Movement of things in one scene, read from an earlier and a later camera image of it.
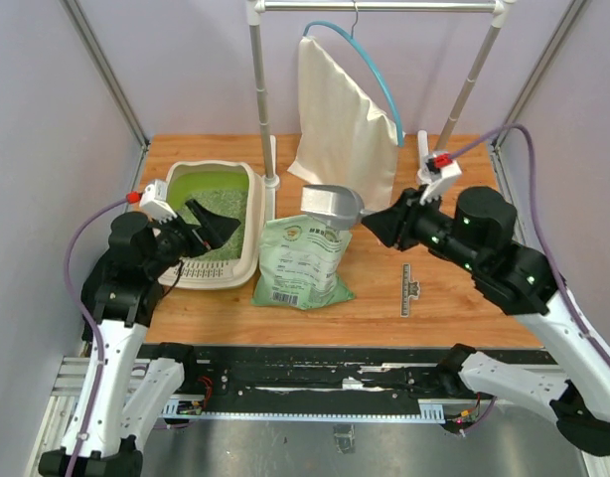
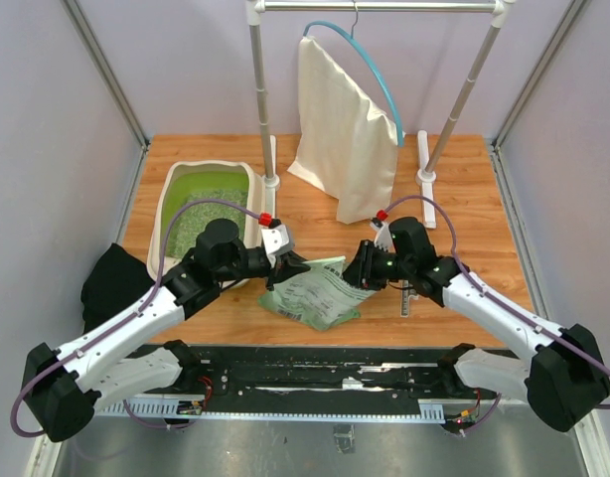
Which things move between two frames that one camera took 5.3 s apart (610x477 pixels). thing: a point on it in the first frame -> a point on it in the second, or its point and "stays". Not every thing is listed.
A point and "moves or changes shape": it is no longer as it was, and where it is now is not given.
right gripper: x=393 y=226 -> x=360 y=273
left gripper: x=216 y=231 -> x=287 y=266
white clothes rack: x=499 y=10 stays
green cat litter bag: x=299 y=263 moves or changes shape
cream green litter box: x=233 y=187 stays
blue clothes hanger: x=351 y=36 stays
